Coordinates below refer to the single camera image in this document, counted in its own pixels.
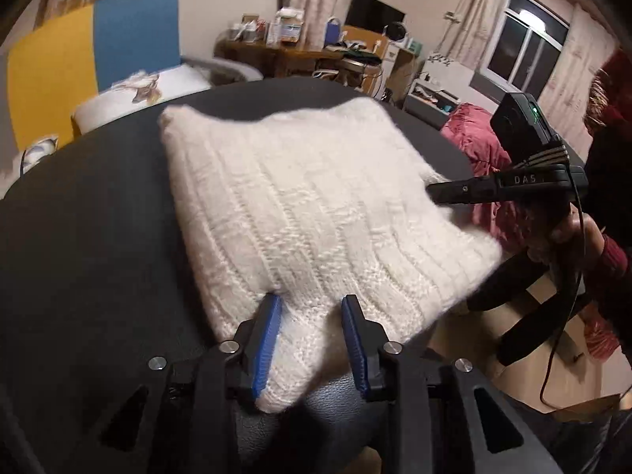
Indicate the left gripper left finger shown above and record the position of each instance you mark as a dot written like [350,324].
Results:
[250,351]

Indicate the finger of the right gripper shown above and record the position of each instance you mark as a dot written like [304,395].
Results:
[470,191]

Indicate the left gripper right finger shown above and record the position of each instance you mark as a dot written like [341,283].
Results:
[372,355]

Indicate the cream knit sweater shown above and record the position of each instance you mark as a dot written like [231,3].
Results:
[313,205]

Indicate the person right hand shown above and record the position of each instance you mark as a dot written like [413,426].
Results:
[577,236]

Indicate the pink red blanket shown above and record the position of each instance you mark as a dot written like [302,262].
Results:
[516,274]

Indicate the low grey tv cabinet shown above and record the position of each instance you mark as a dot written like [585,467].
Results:
[429,103]

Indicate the right side window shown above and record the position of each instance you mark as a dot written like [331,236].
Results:
[522,52]

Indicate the beige right curtain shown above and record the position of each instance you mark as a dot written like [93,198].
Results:
[465,42]

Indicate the brown cardboard storage box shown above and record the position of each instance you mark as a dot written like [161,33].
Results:
[549,379]

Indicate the black monitor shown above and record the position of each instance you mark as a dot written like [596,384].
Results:
[372,15]

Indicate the blue water jug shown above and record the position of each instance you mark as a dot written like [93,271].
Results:
[333,32]

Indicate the wooden desk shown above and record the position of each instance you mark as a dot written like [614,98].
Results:
[365,61]

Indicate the white deer print pillow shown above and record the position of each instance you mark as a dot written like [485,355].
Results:
[139,91]

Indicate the triangle pattern pillow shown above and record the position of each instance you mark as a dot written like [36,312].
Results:
[37,151]

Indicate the grey yellow blue sofa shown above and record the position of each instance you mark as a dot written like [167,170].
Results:
[72,58]

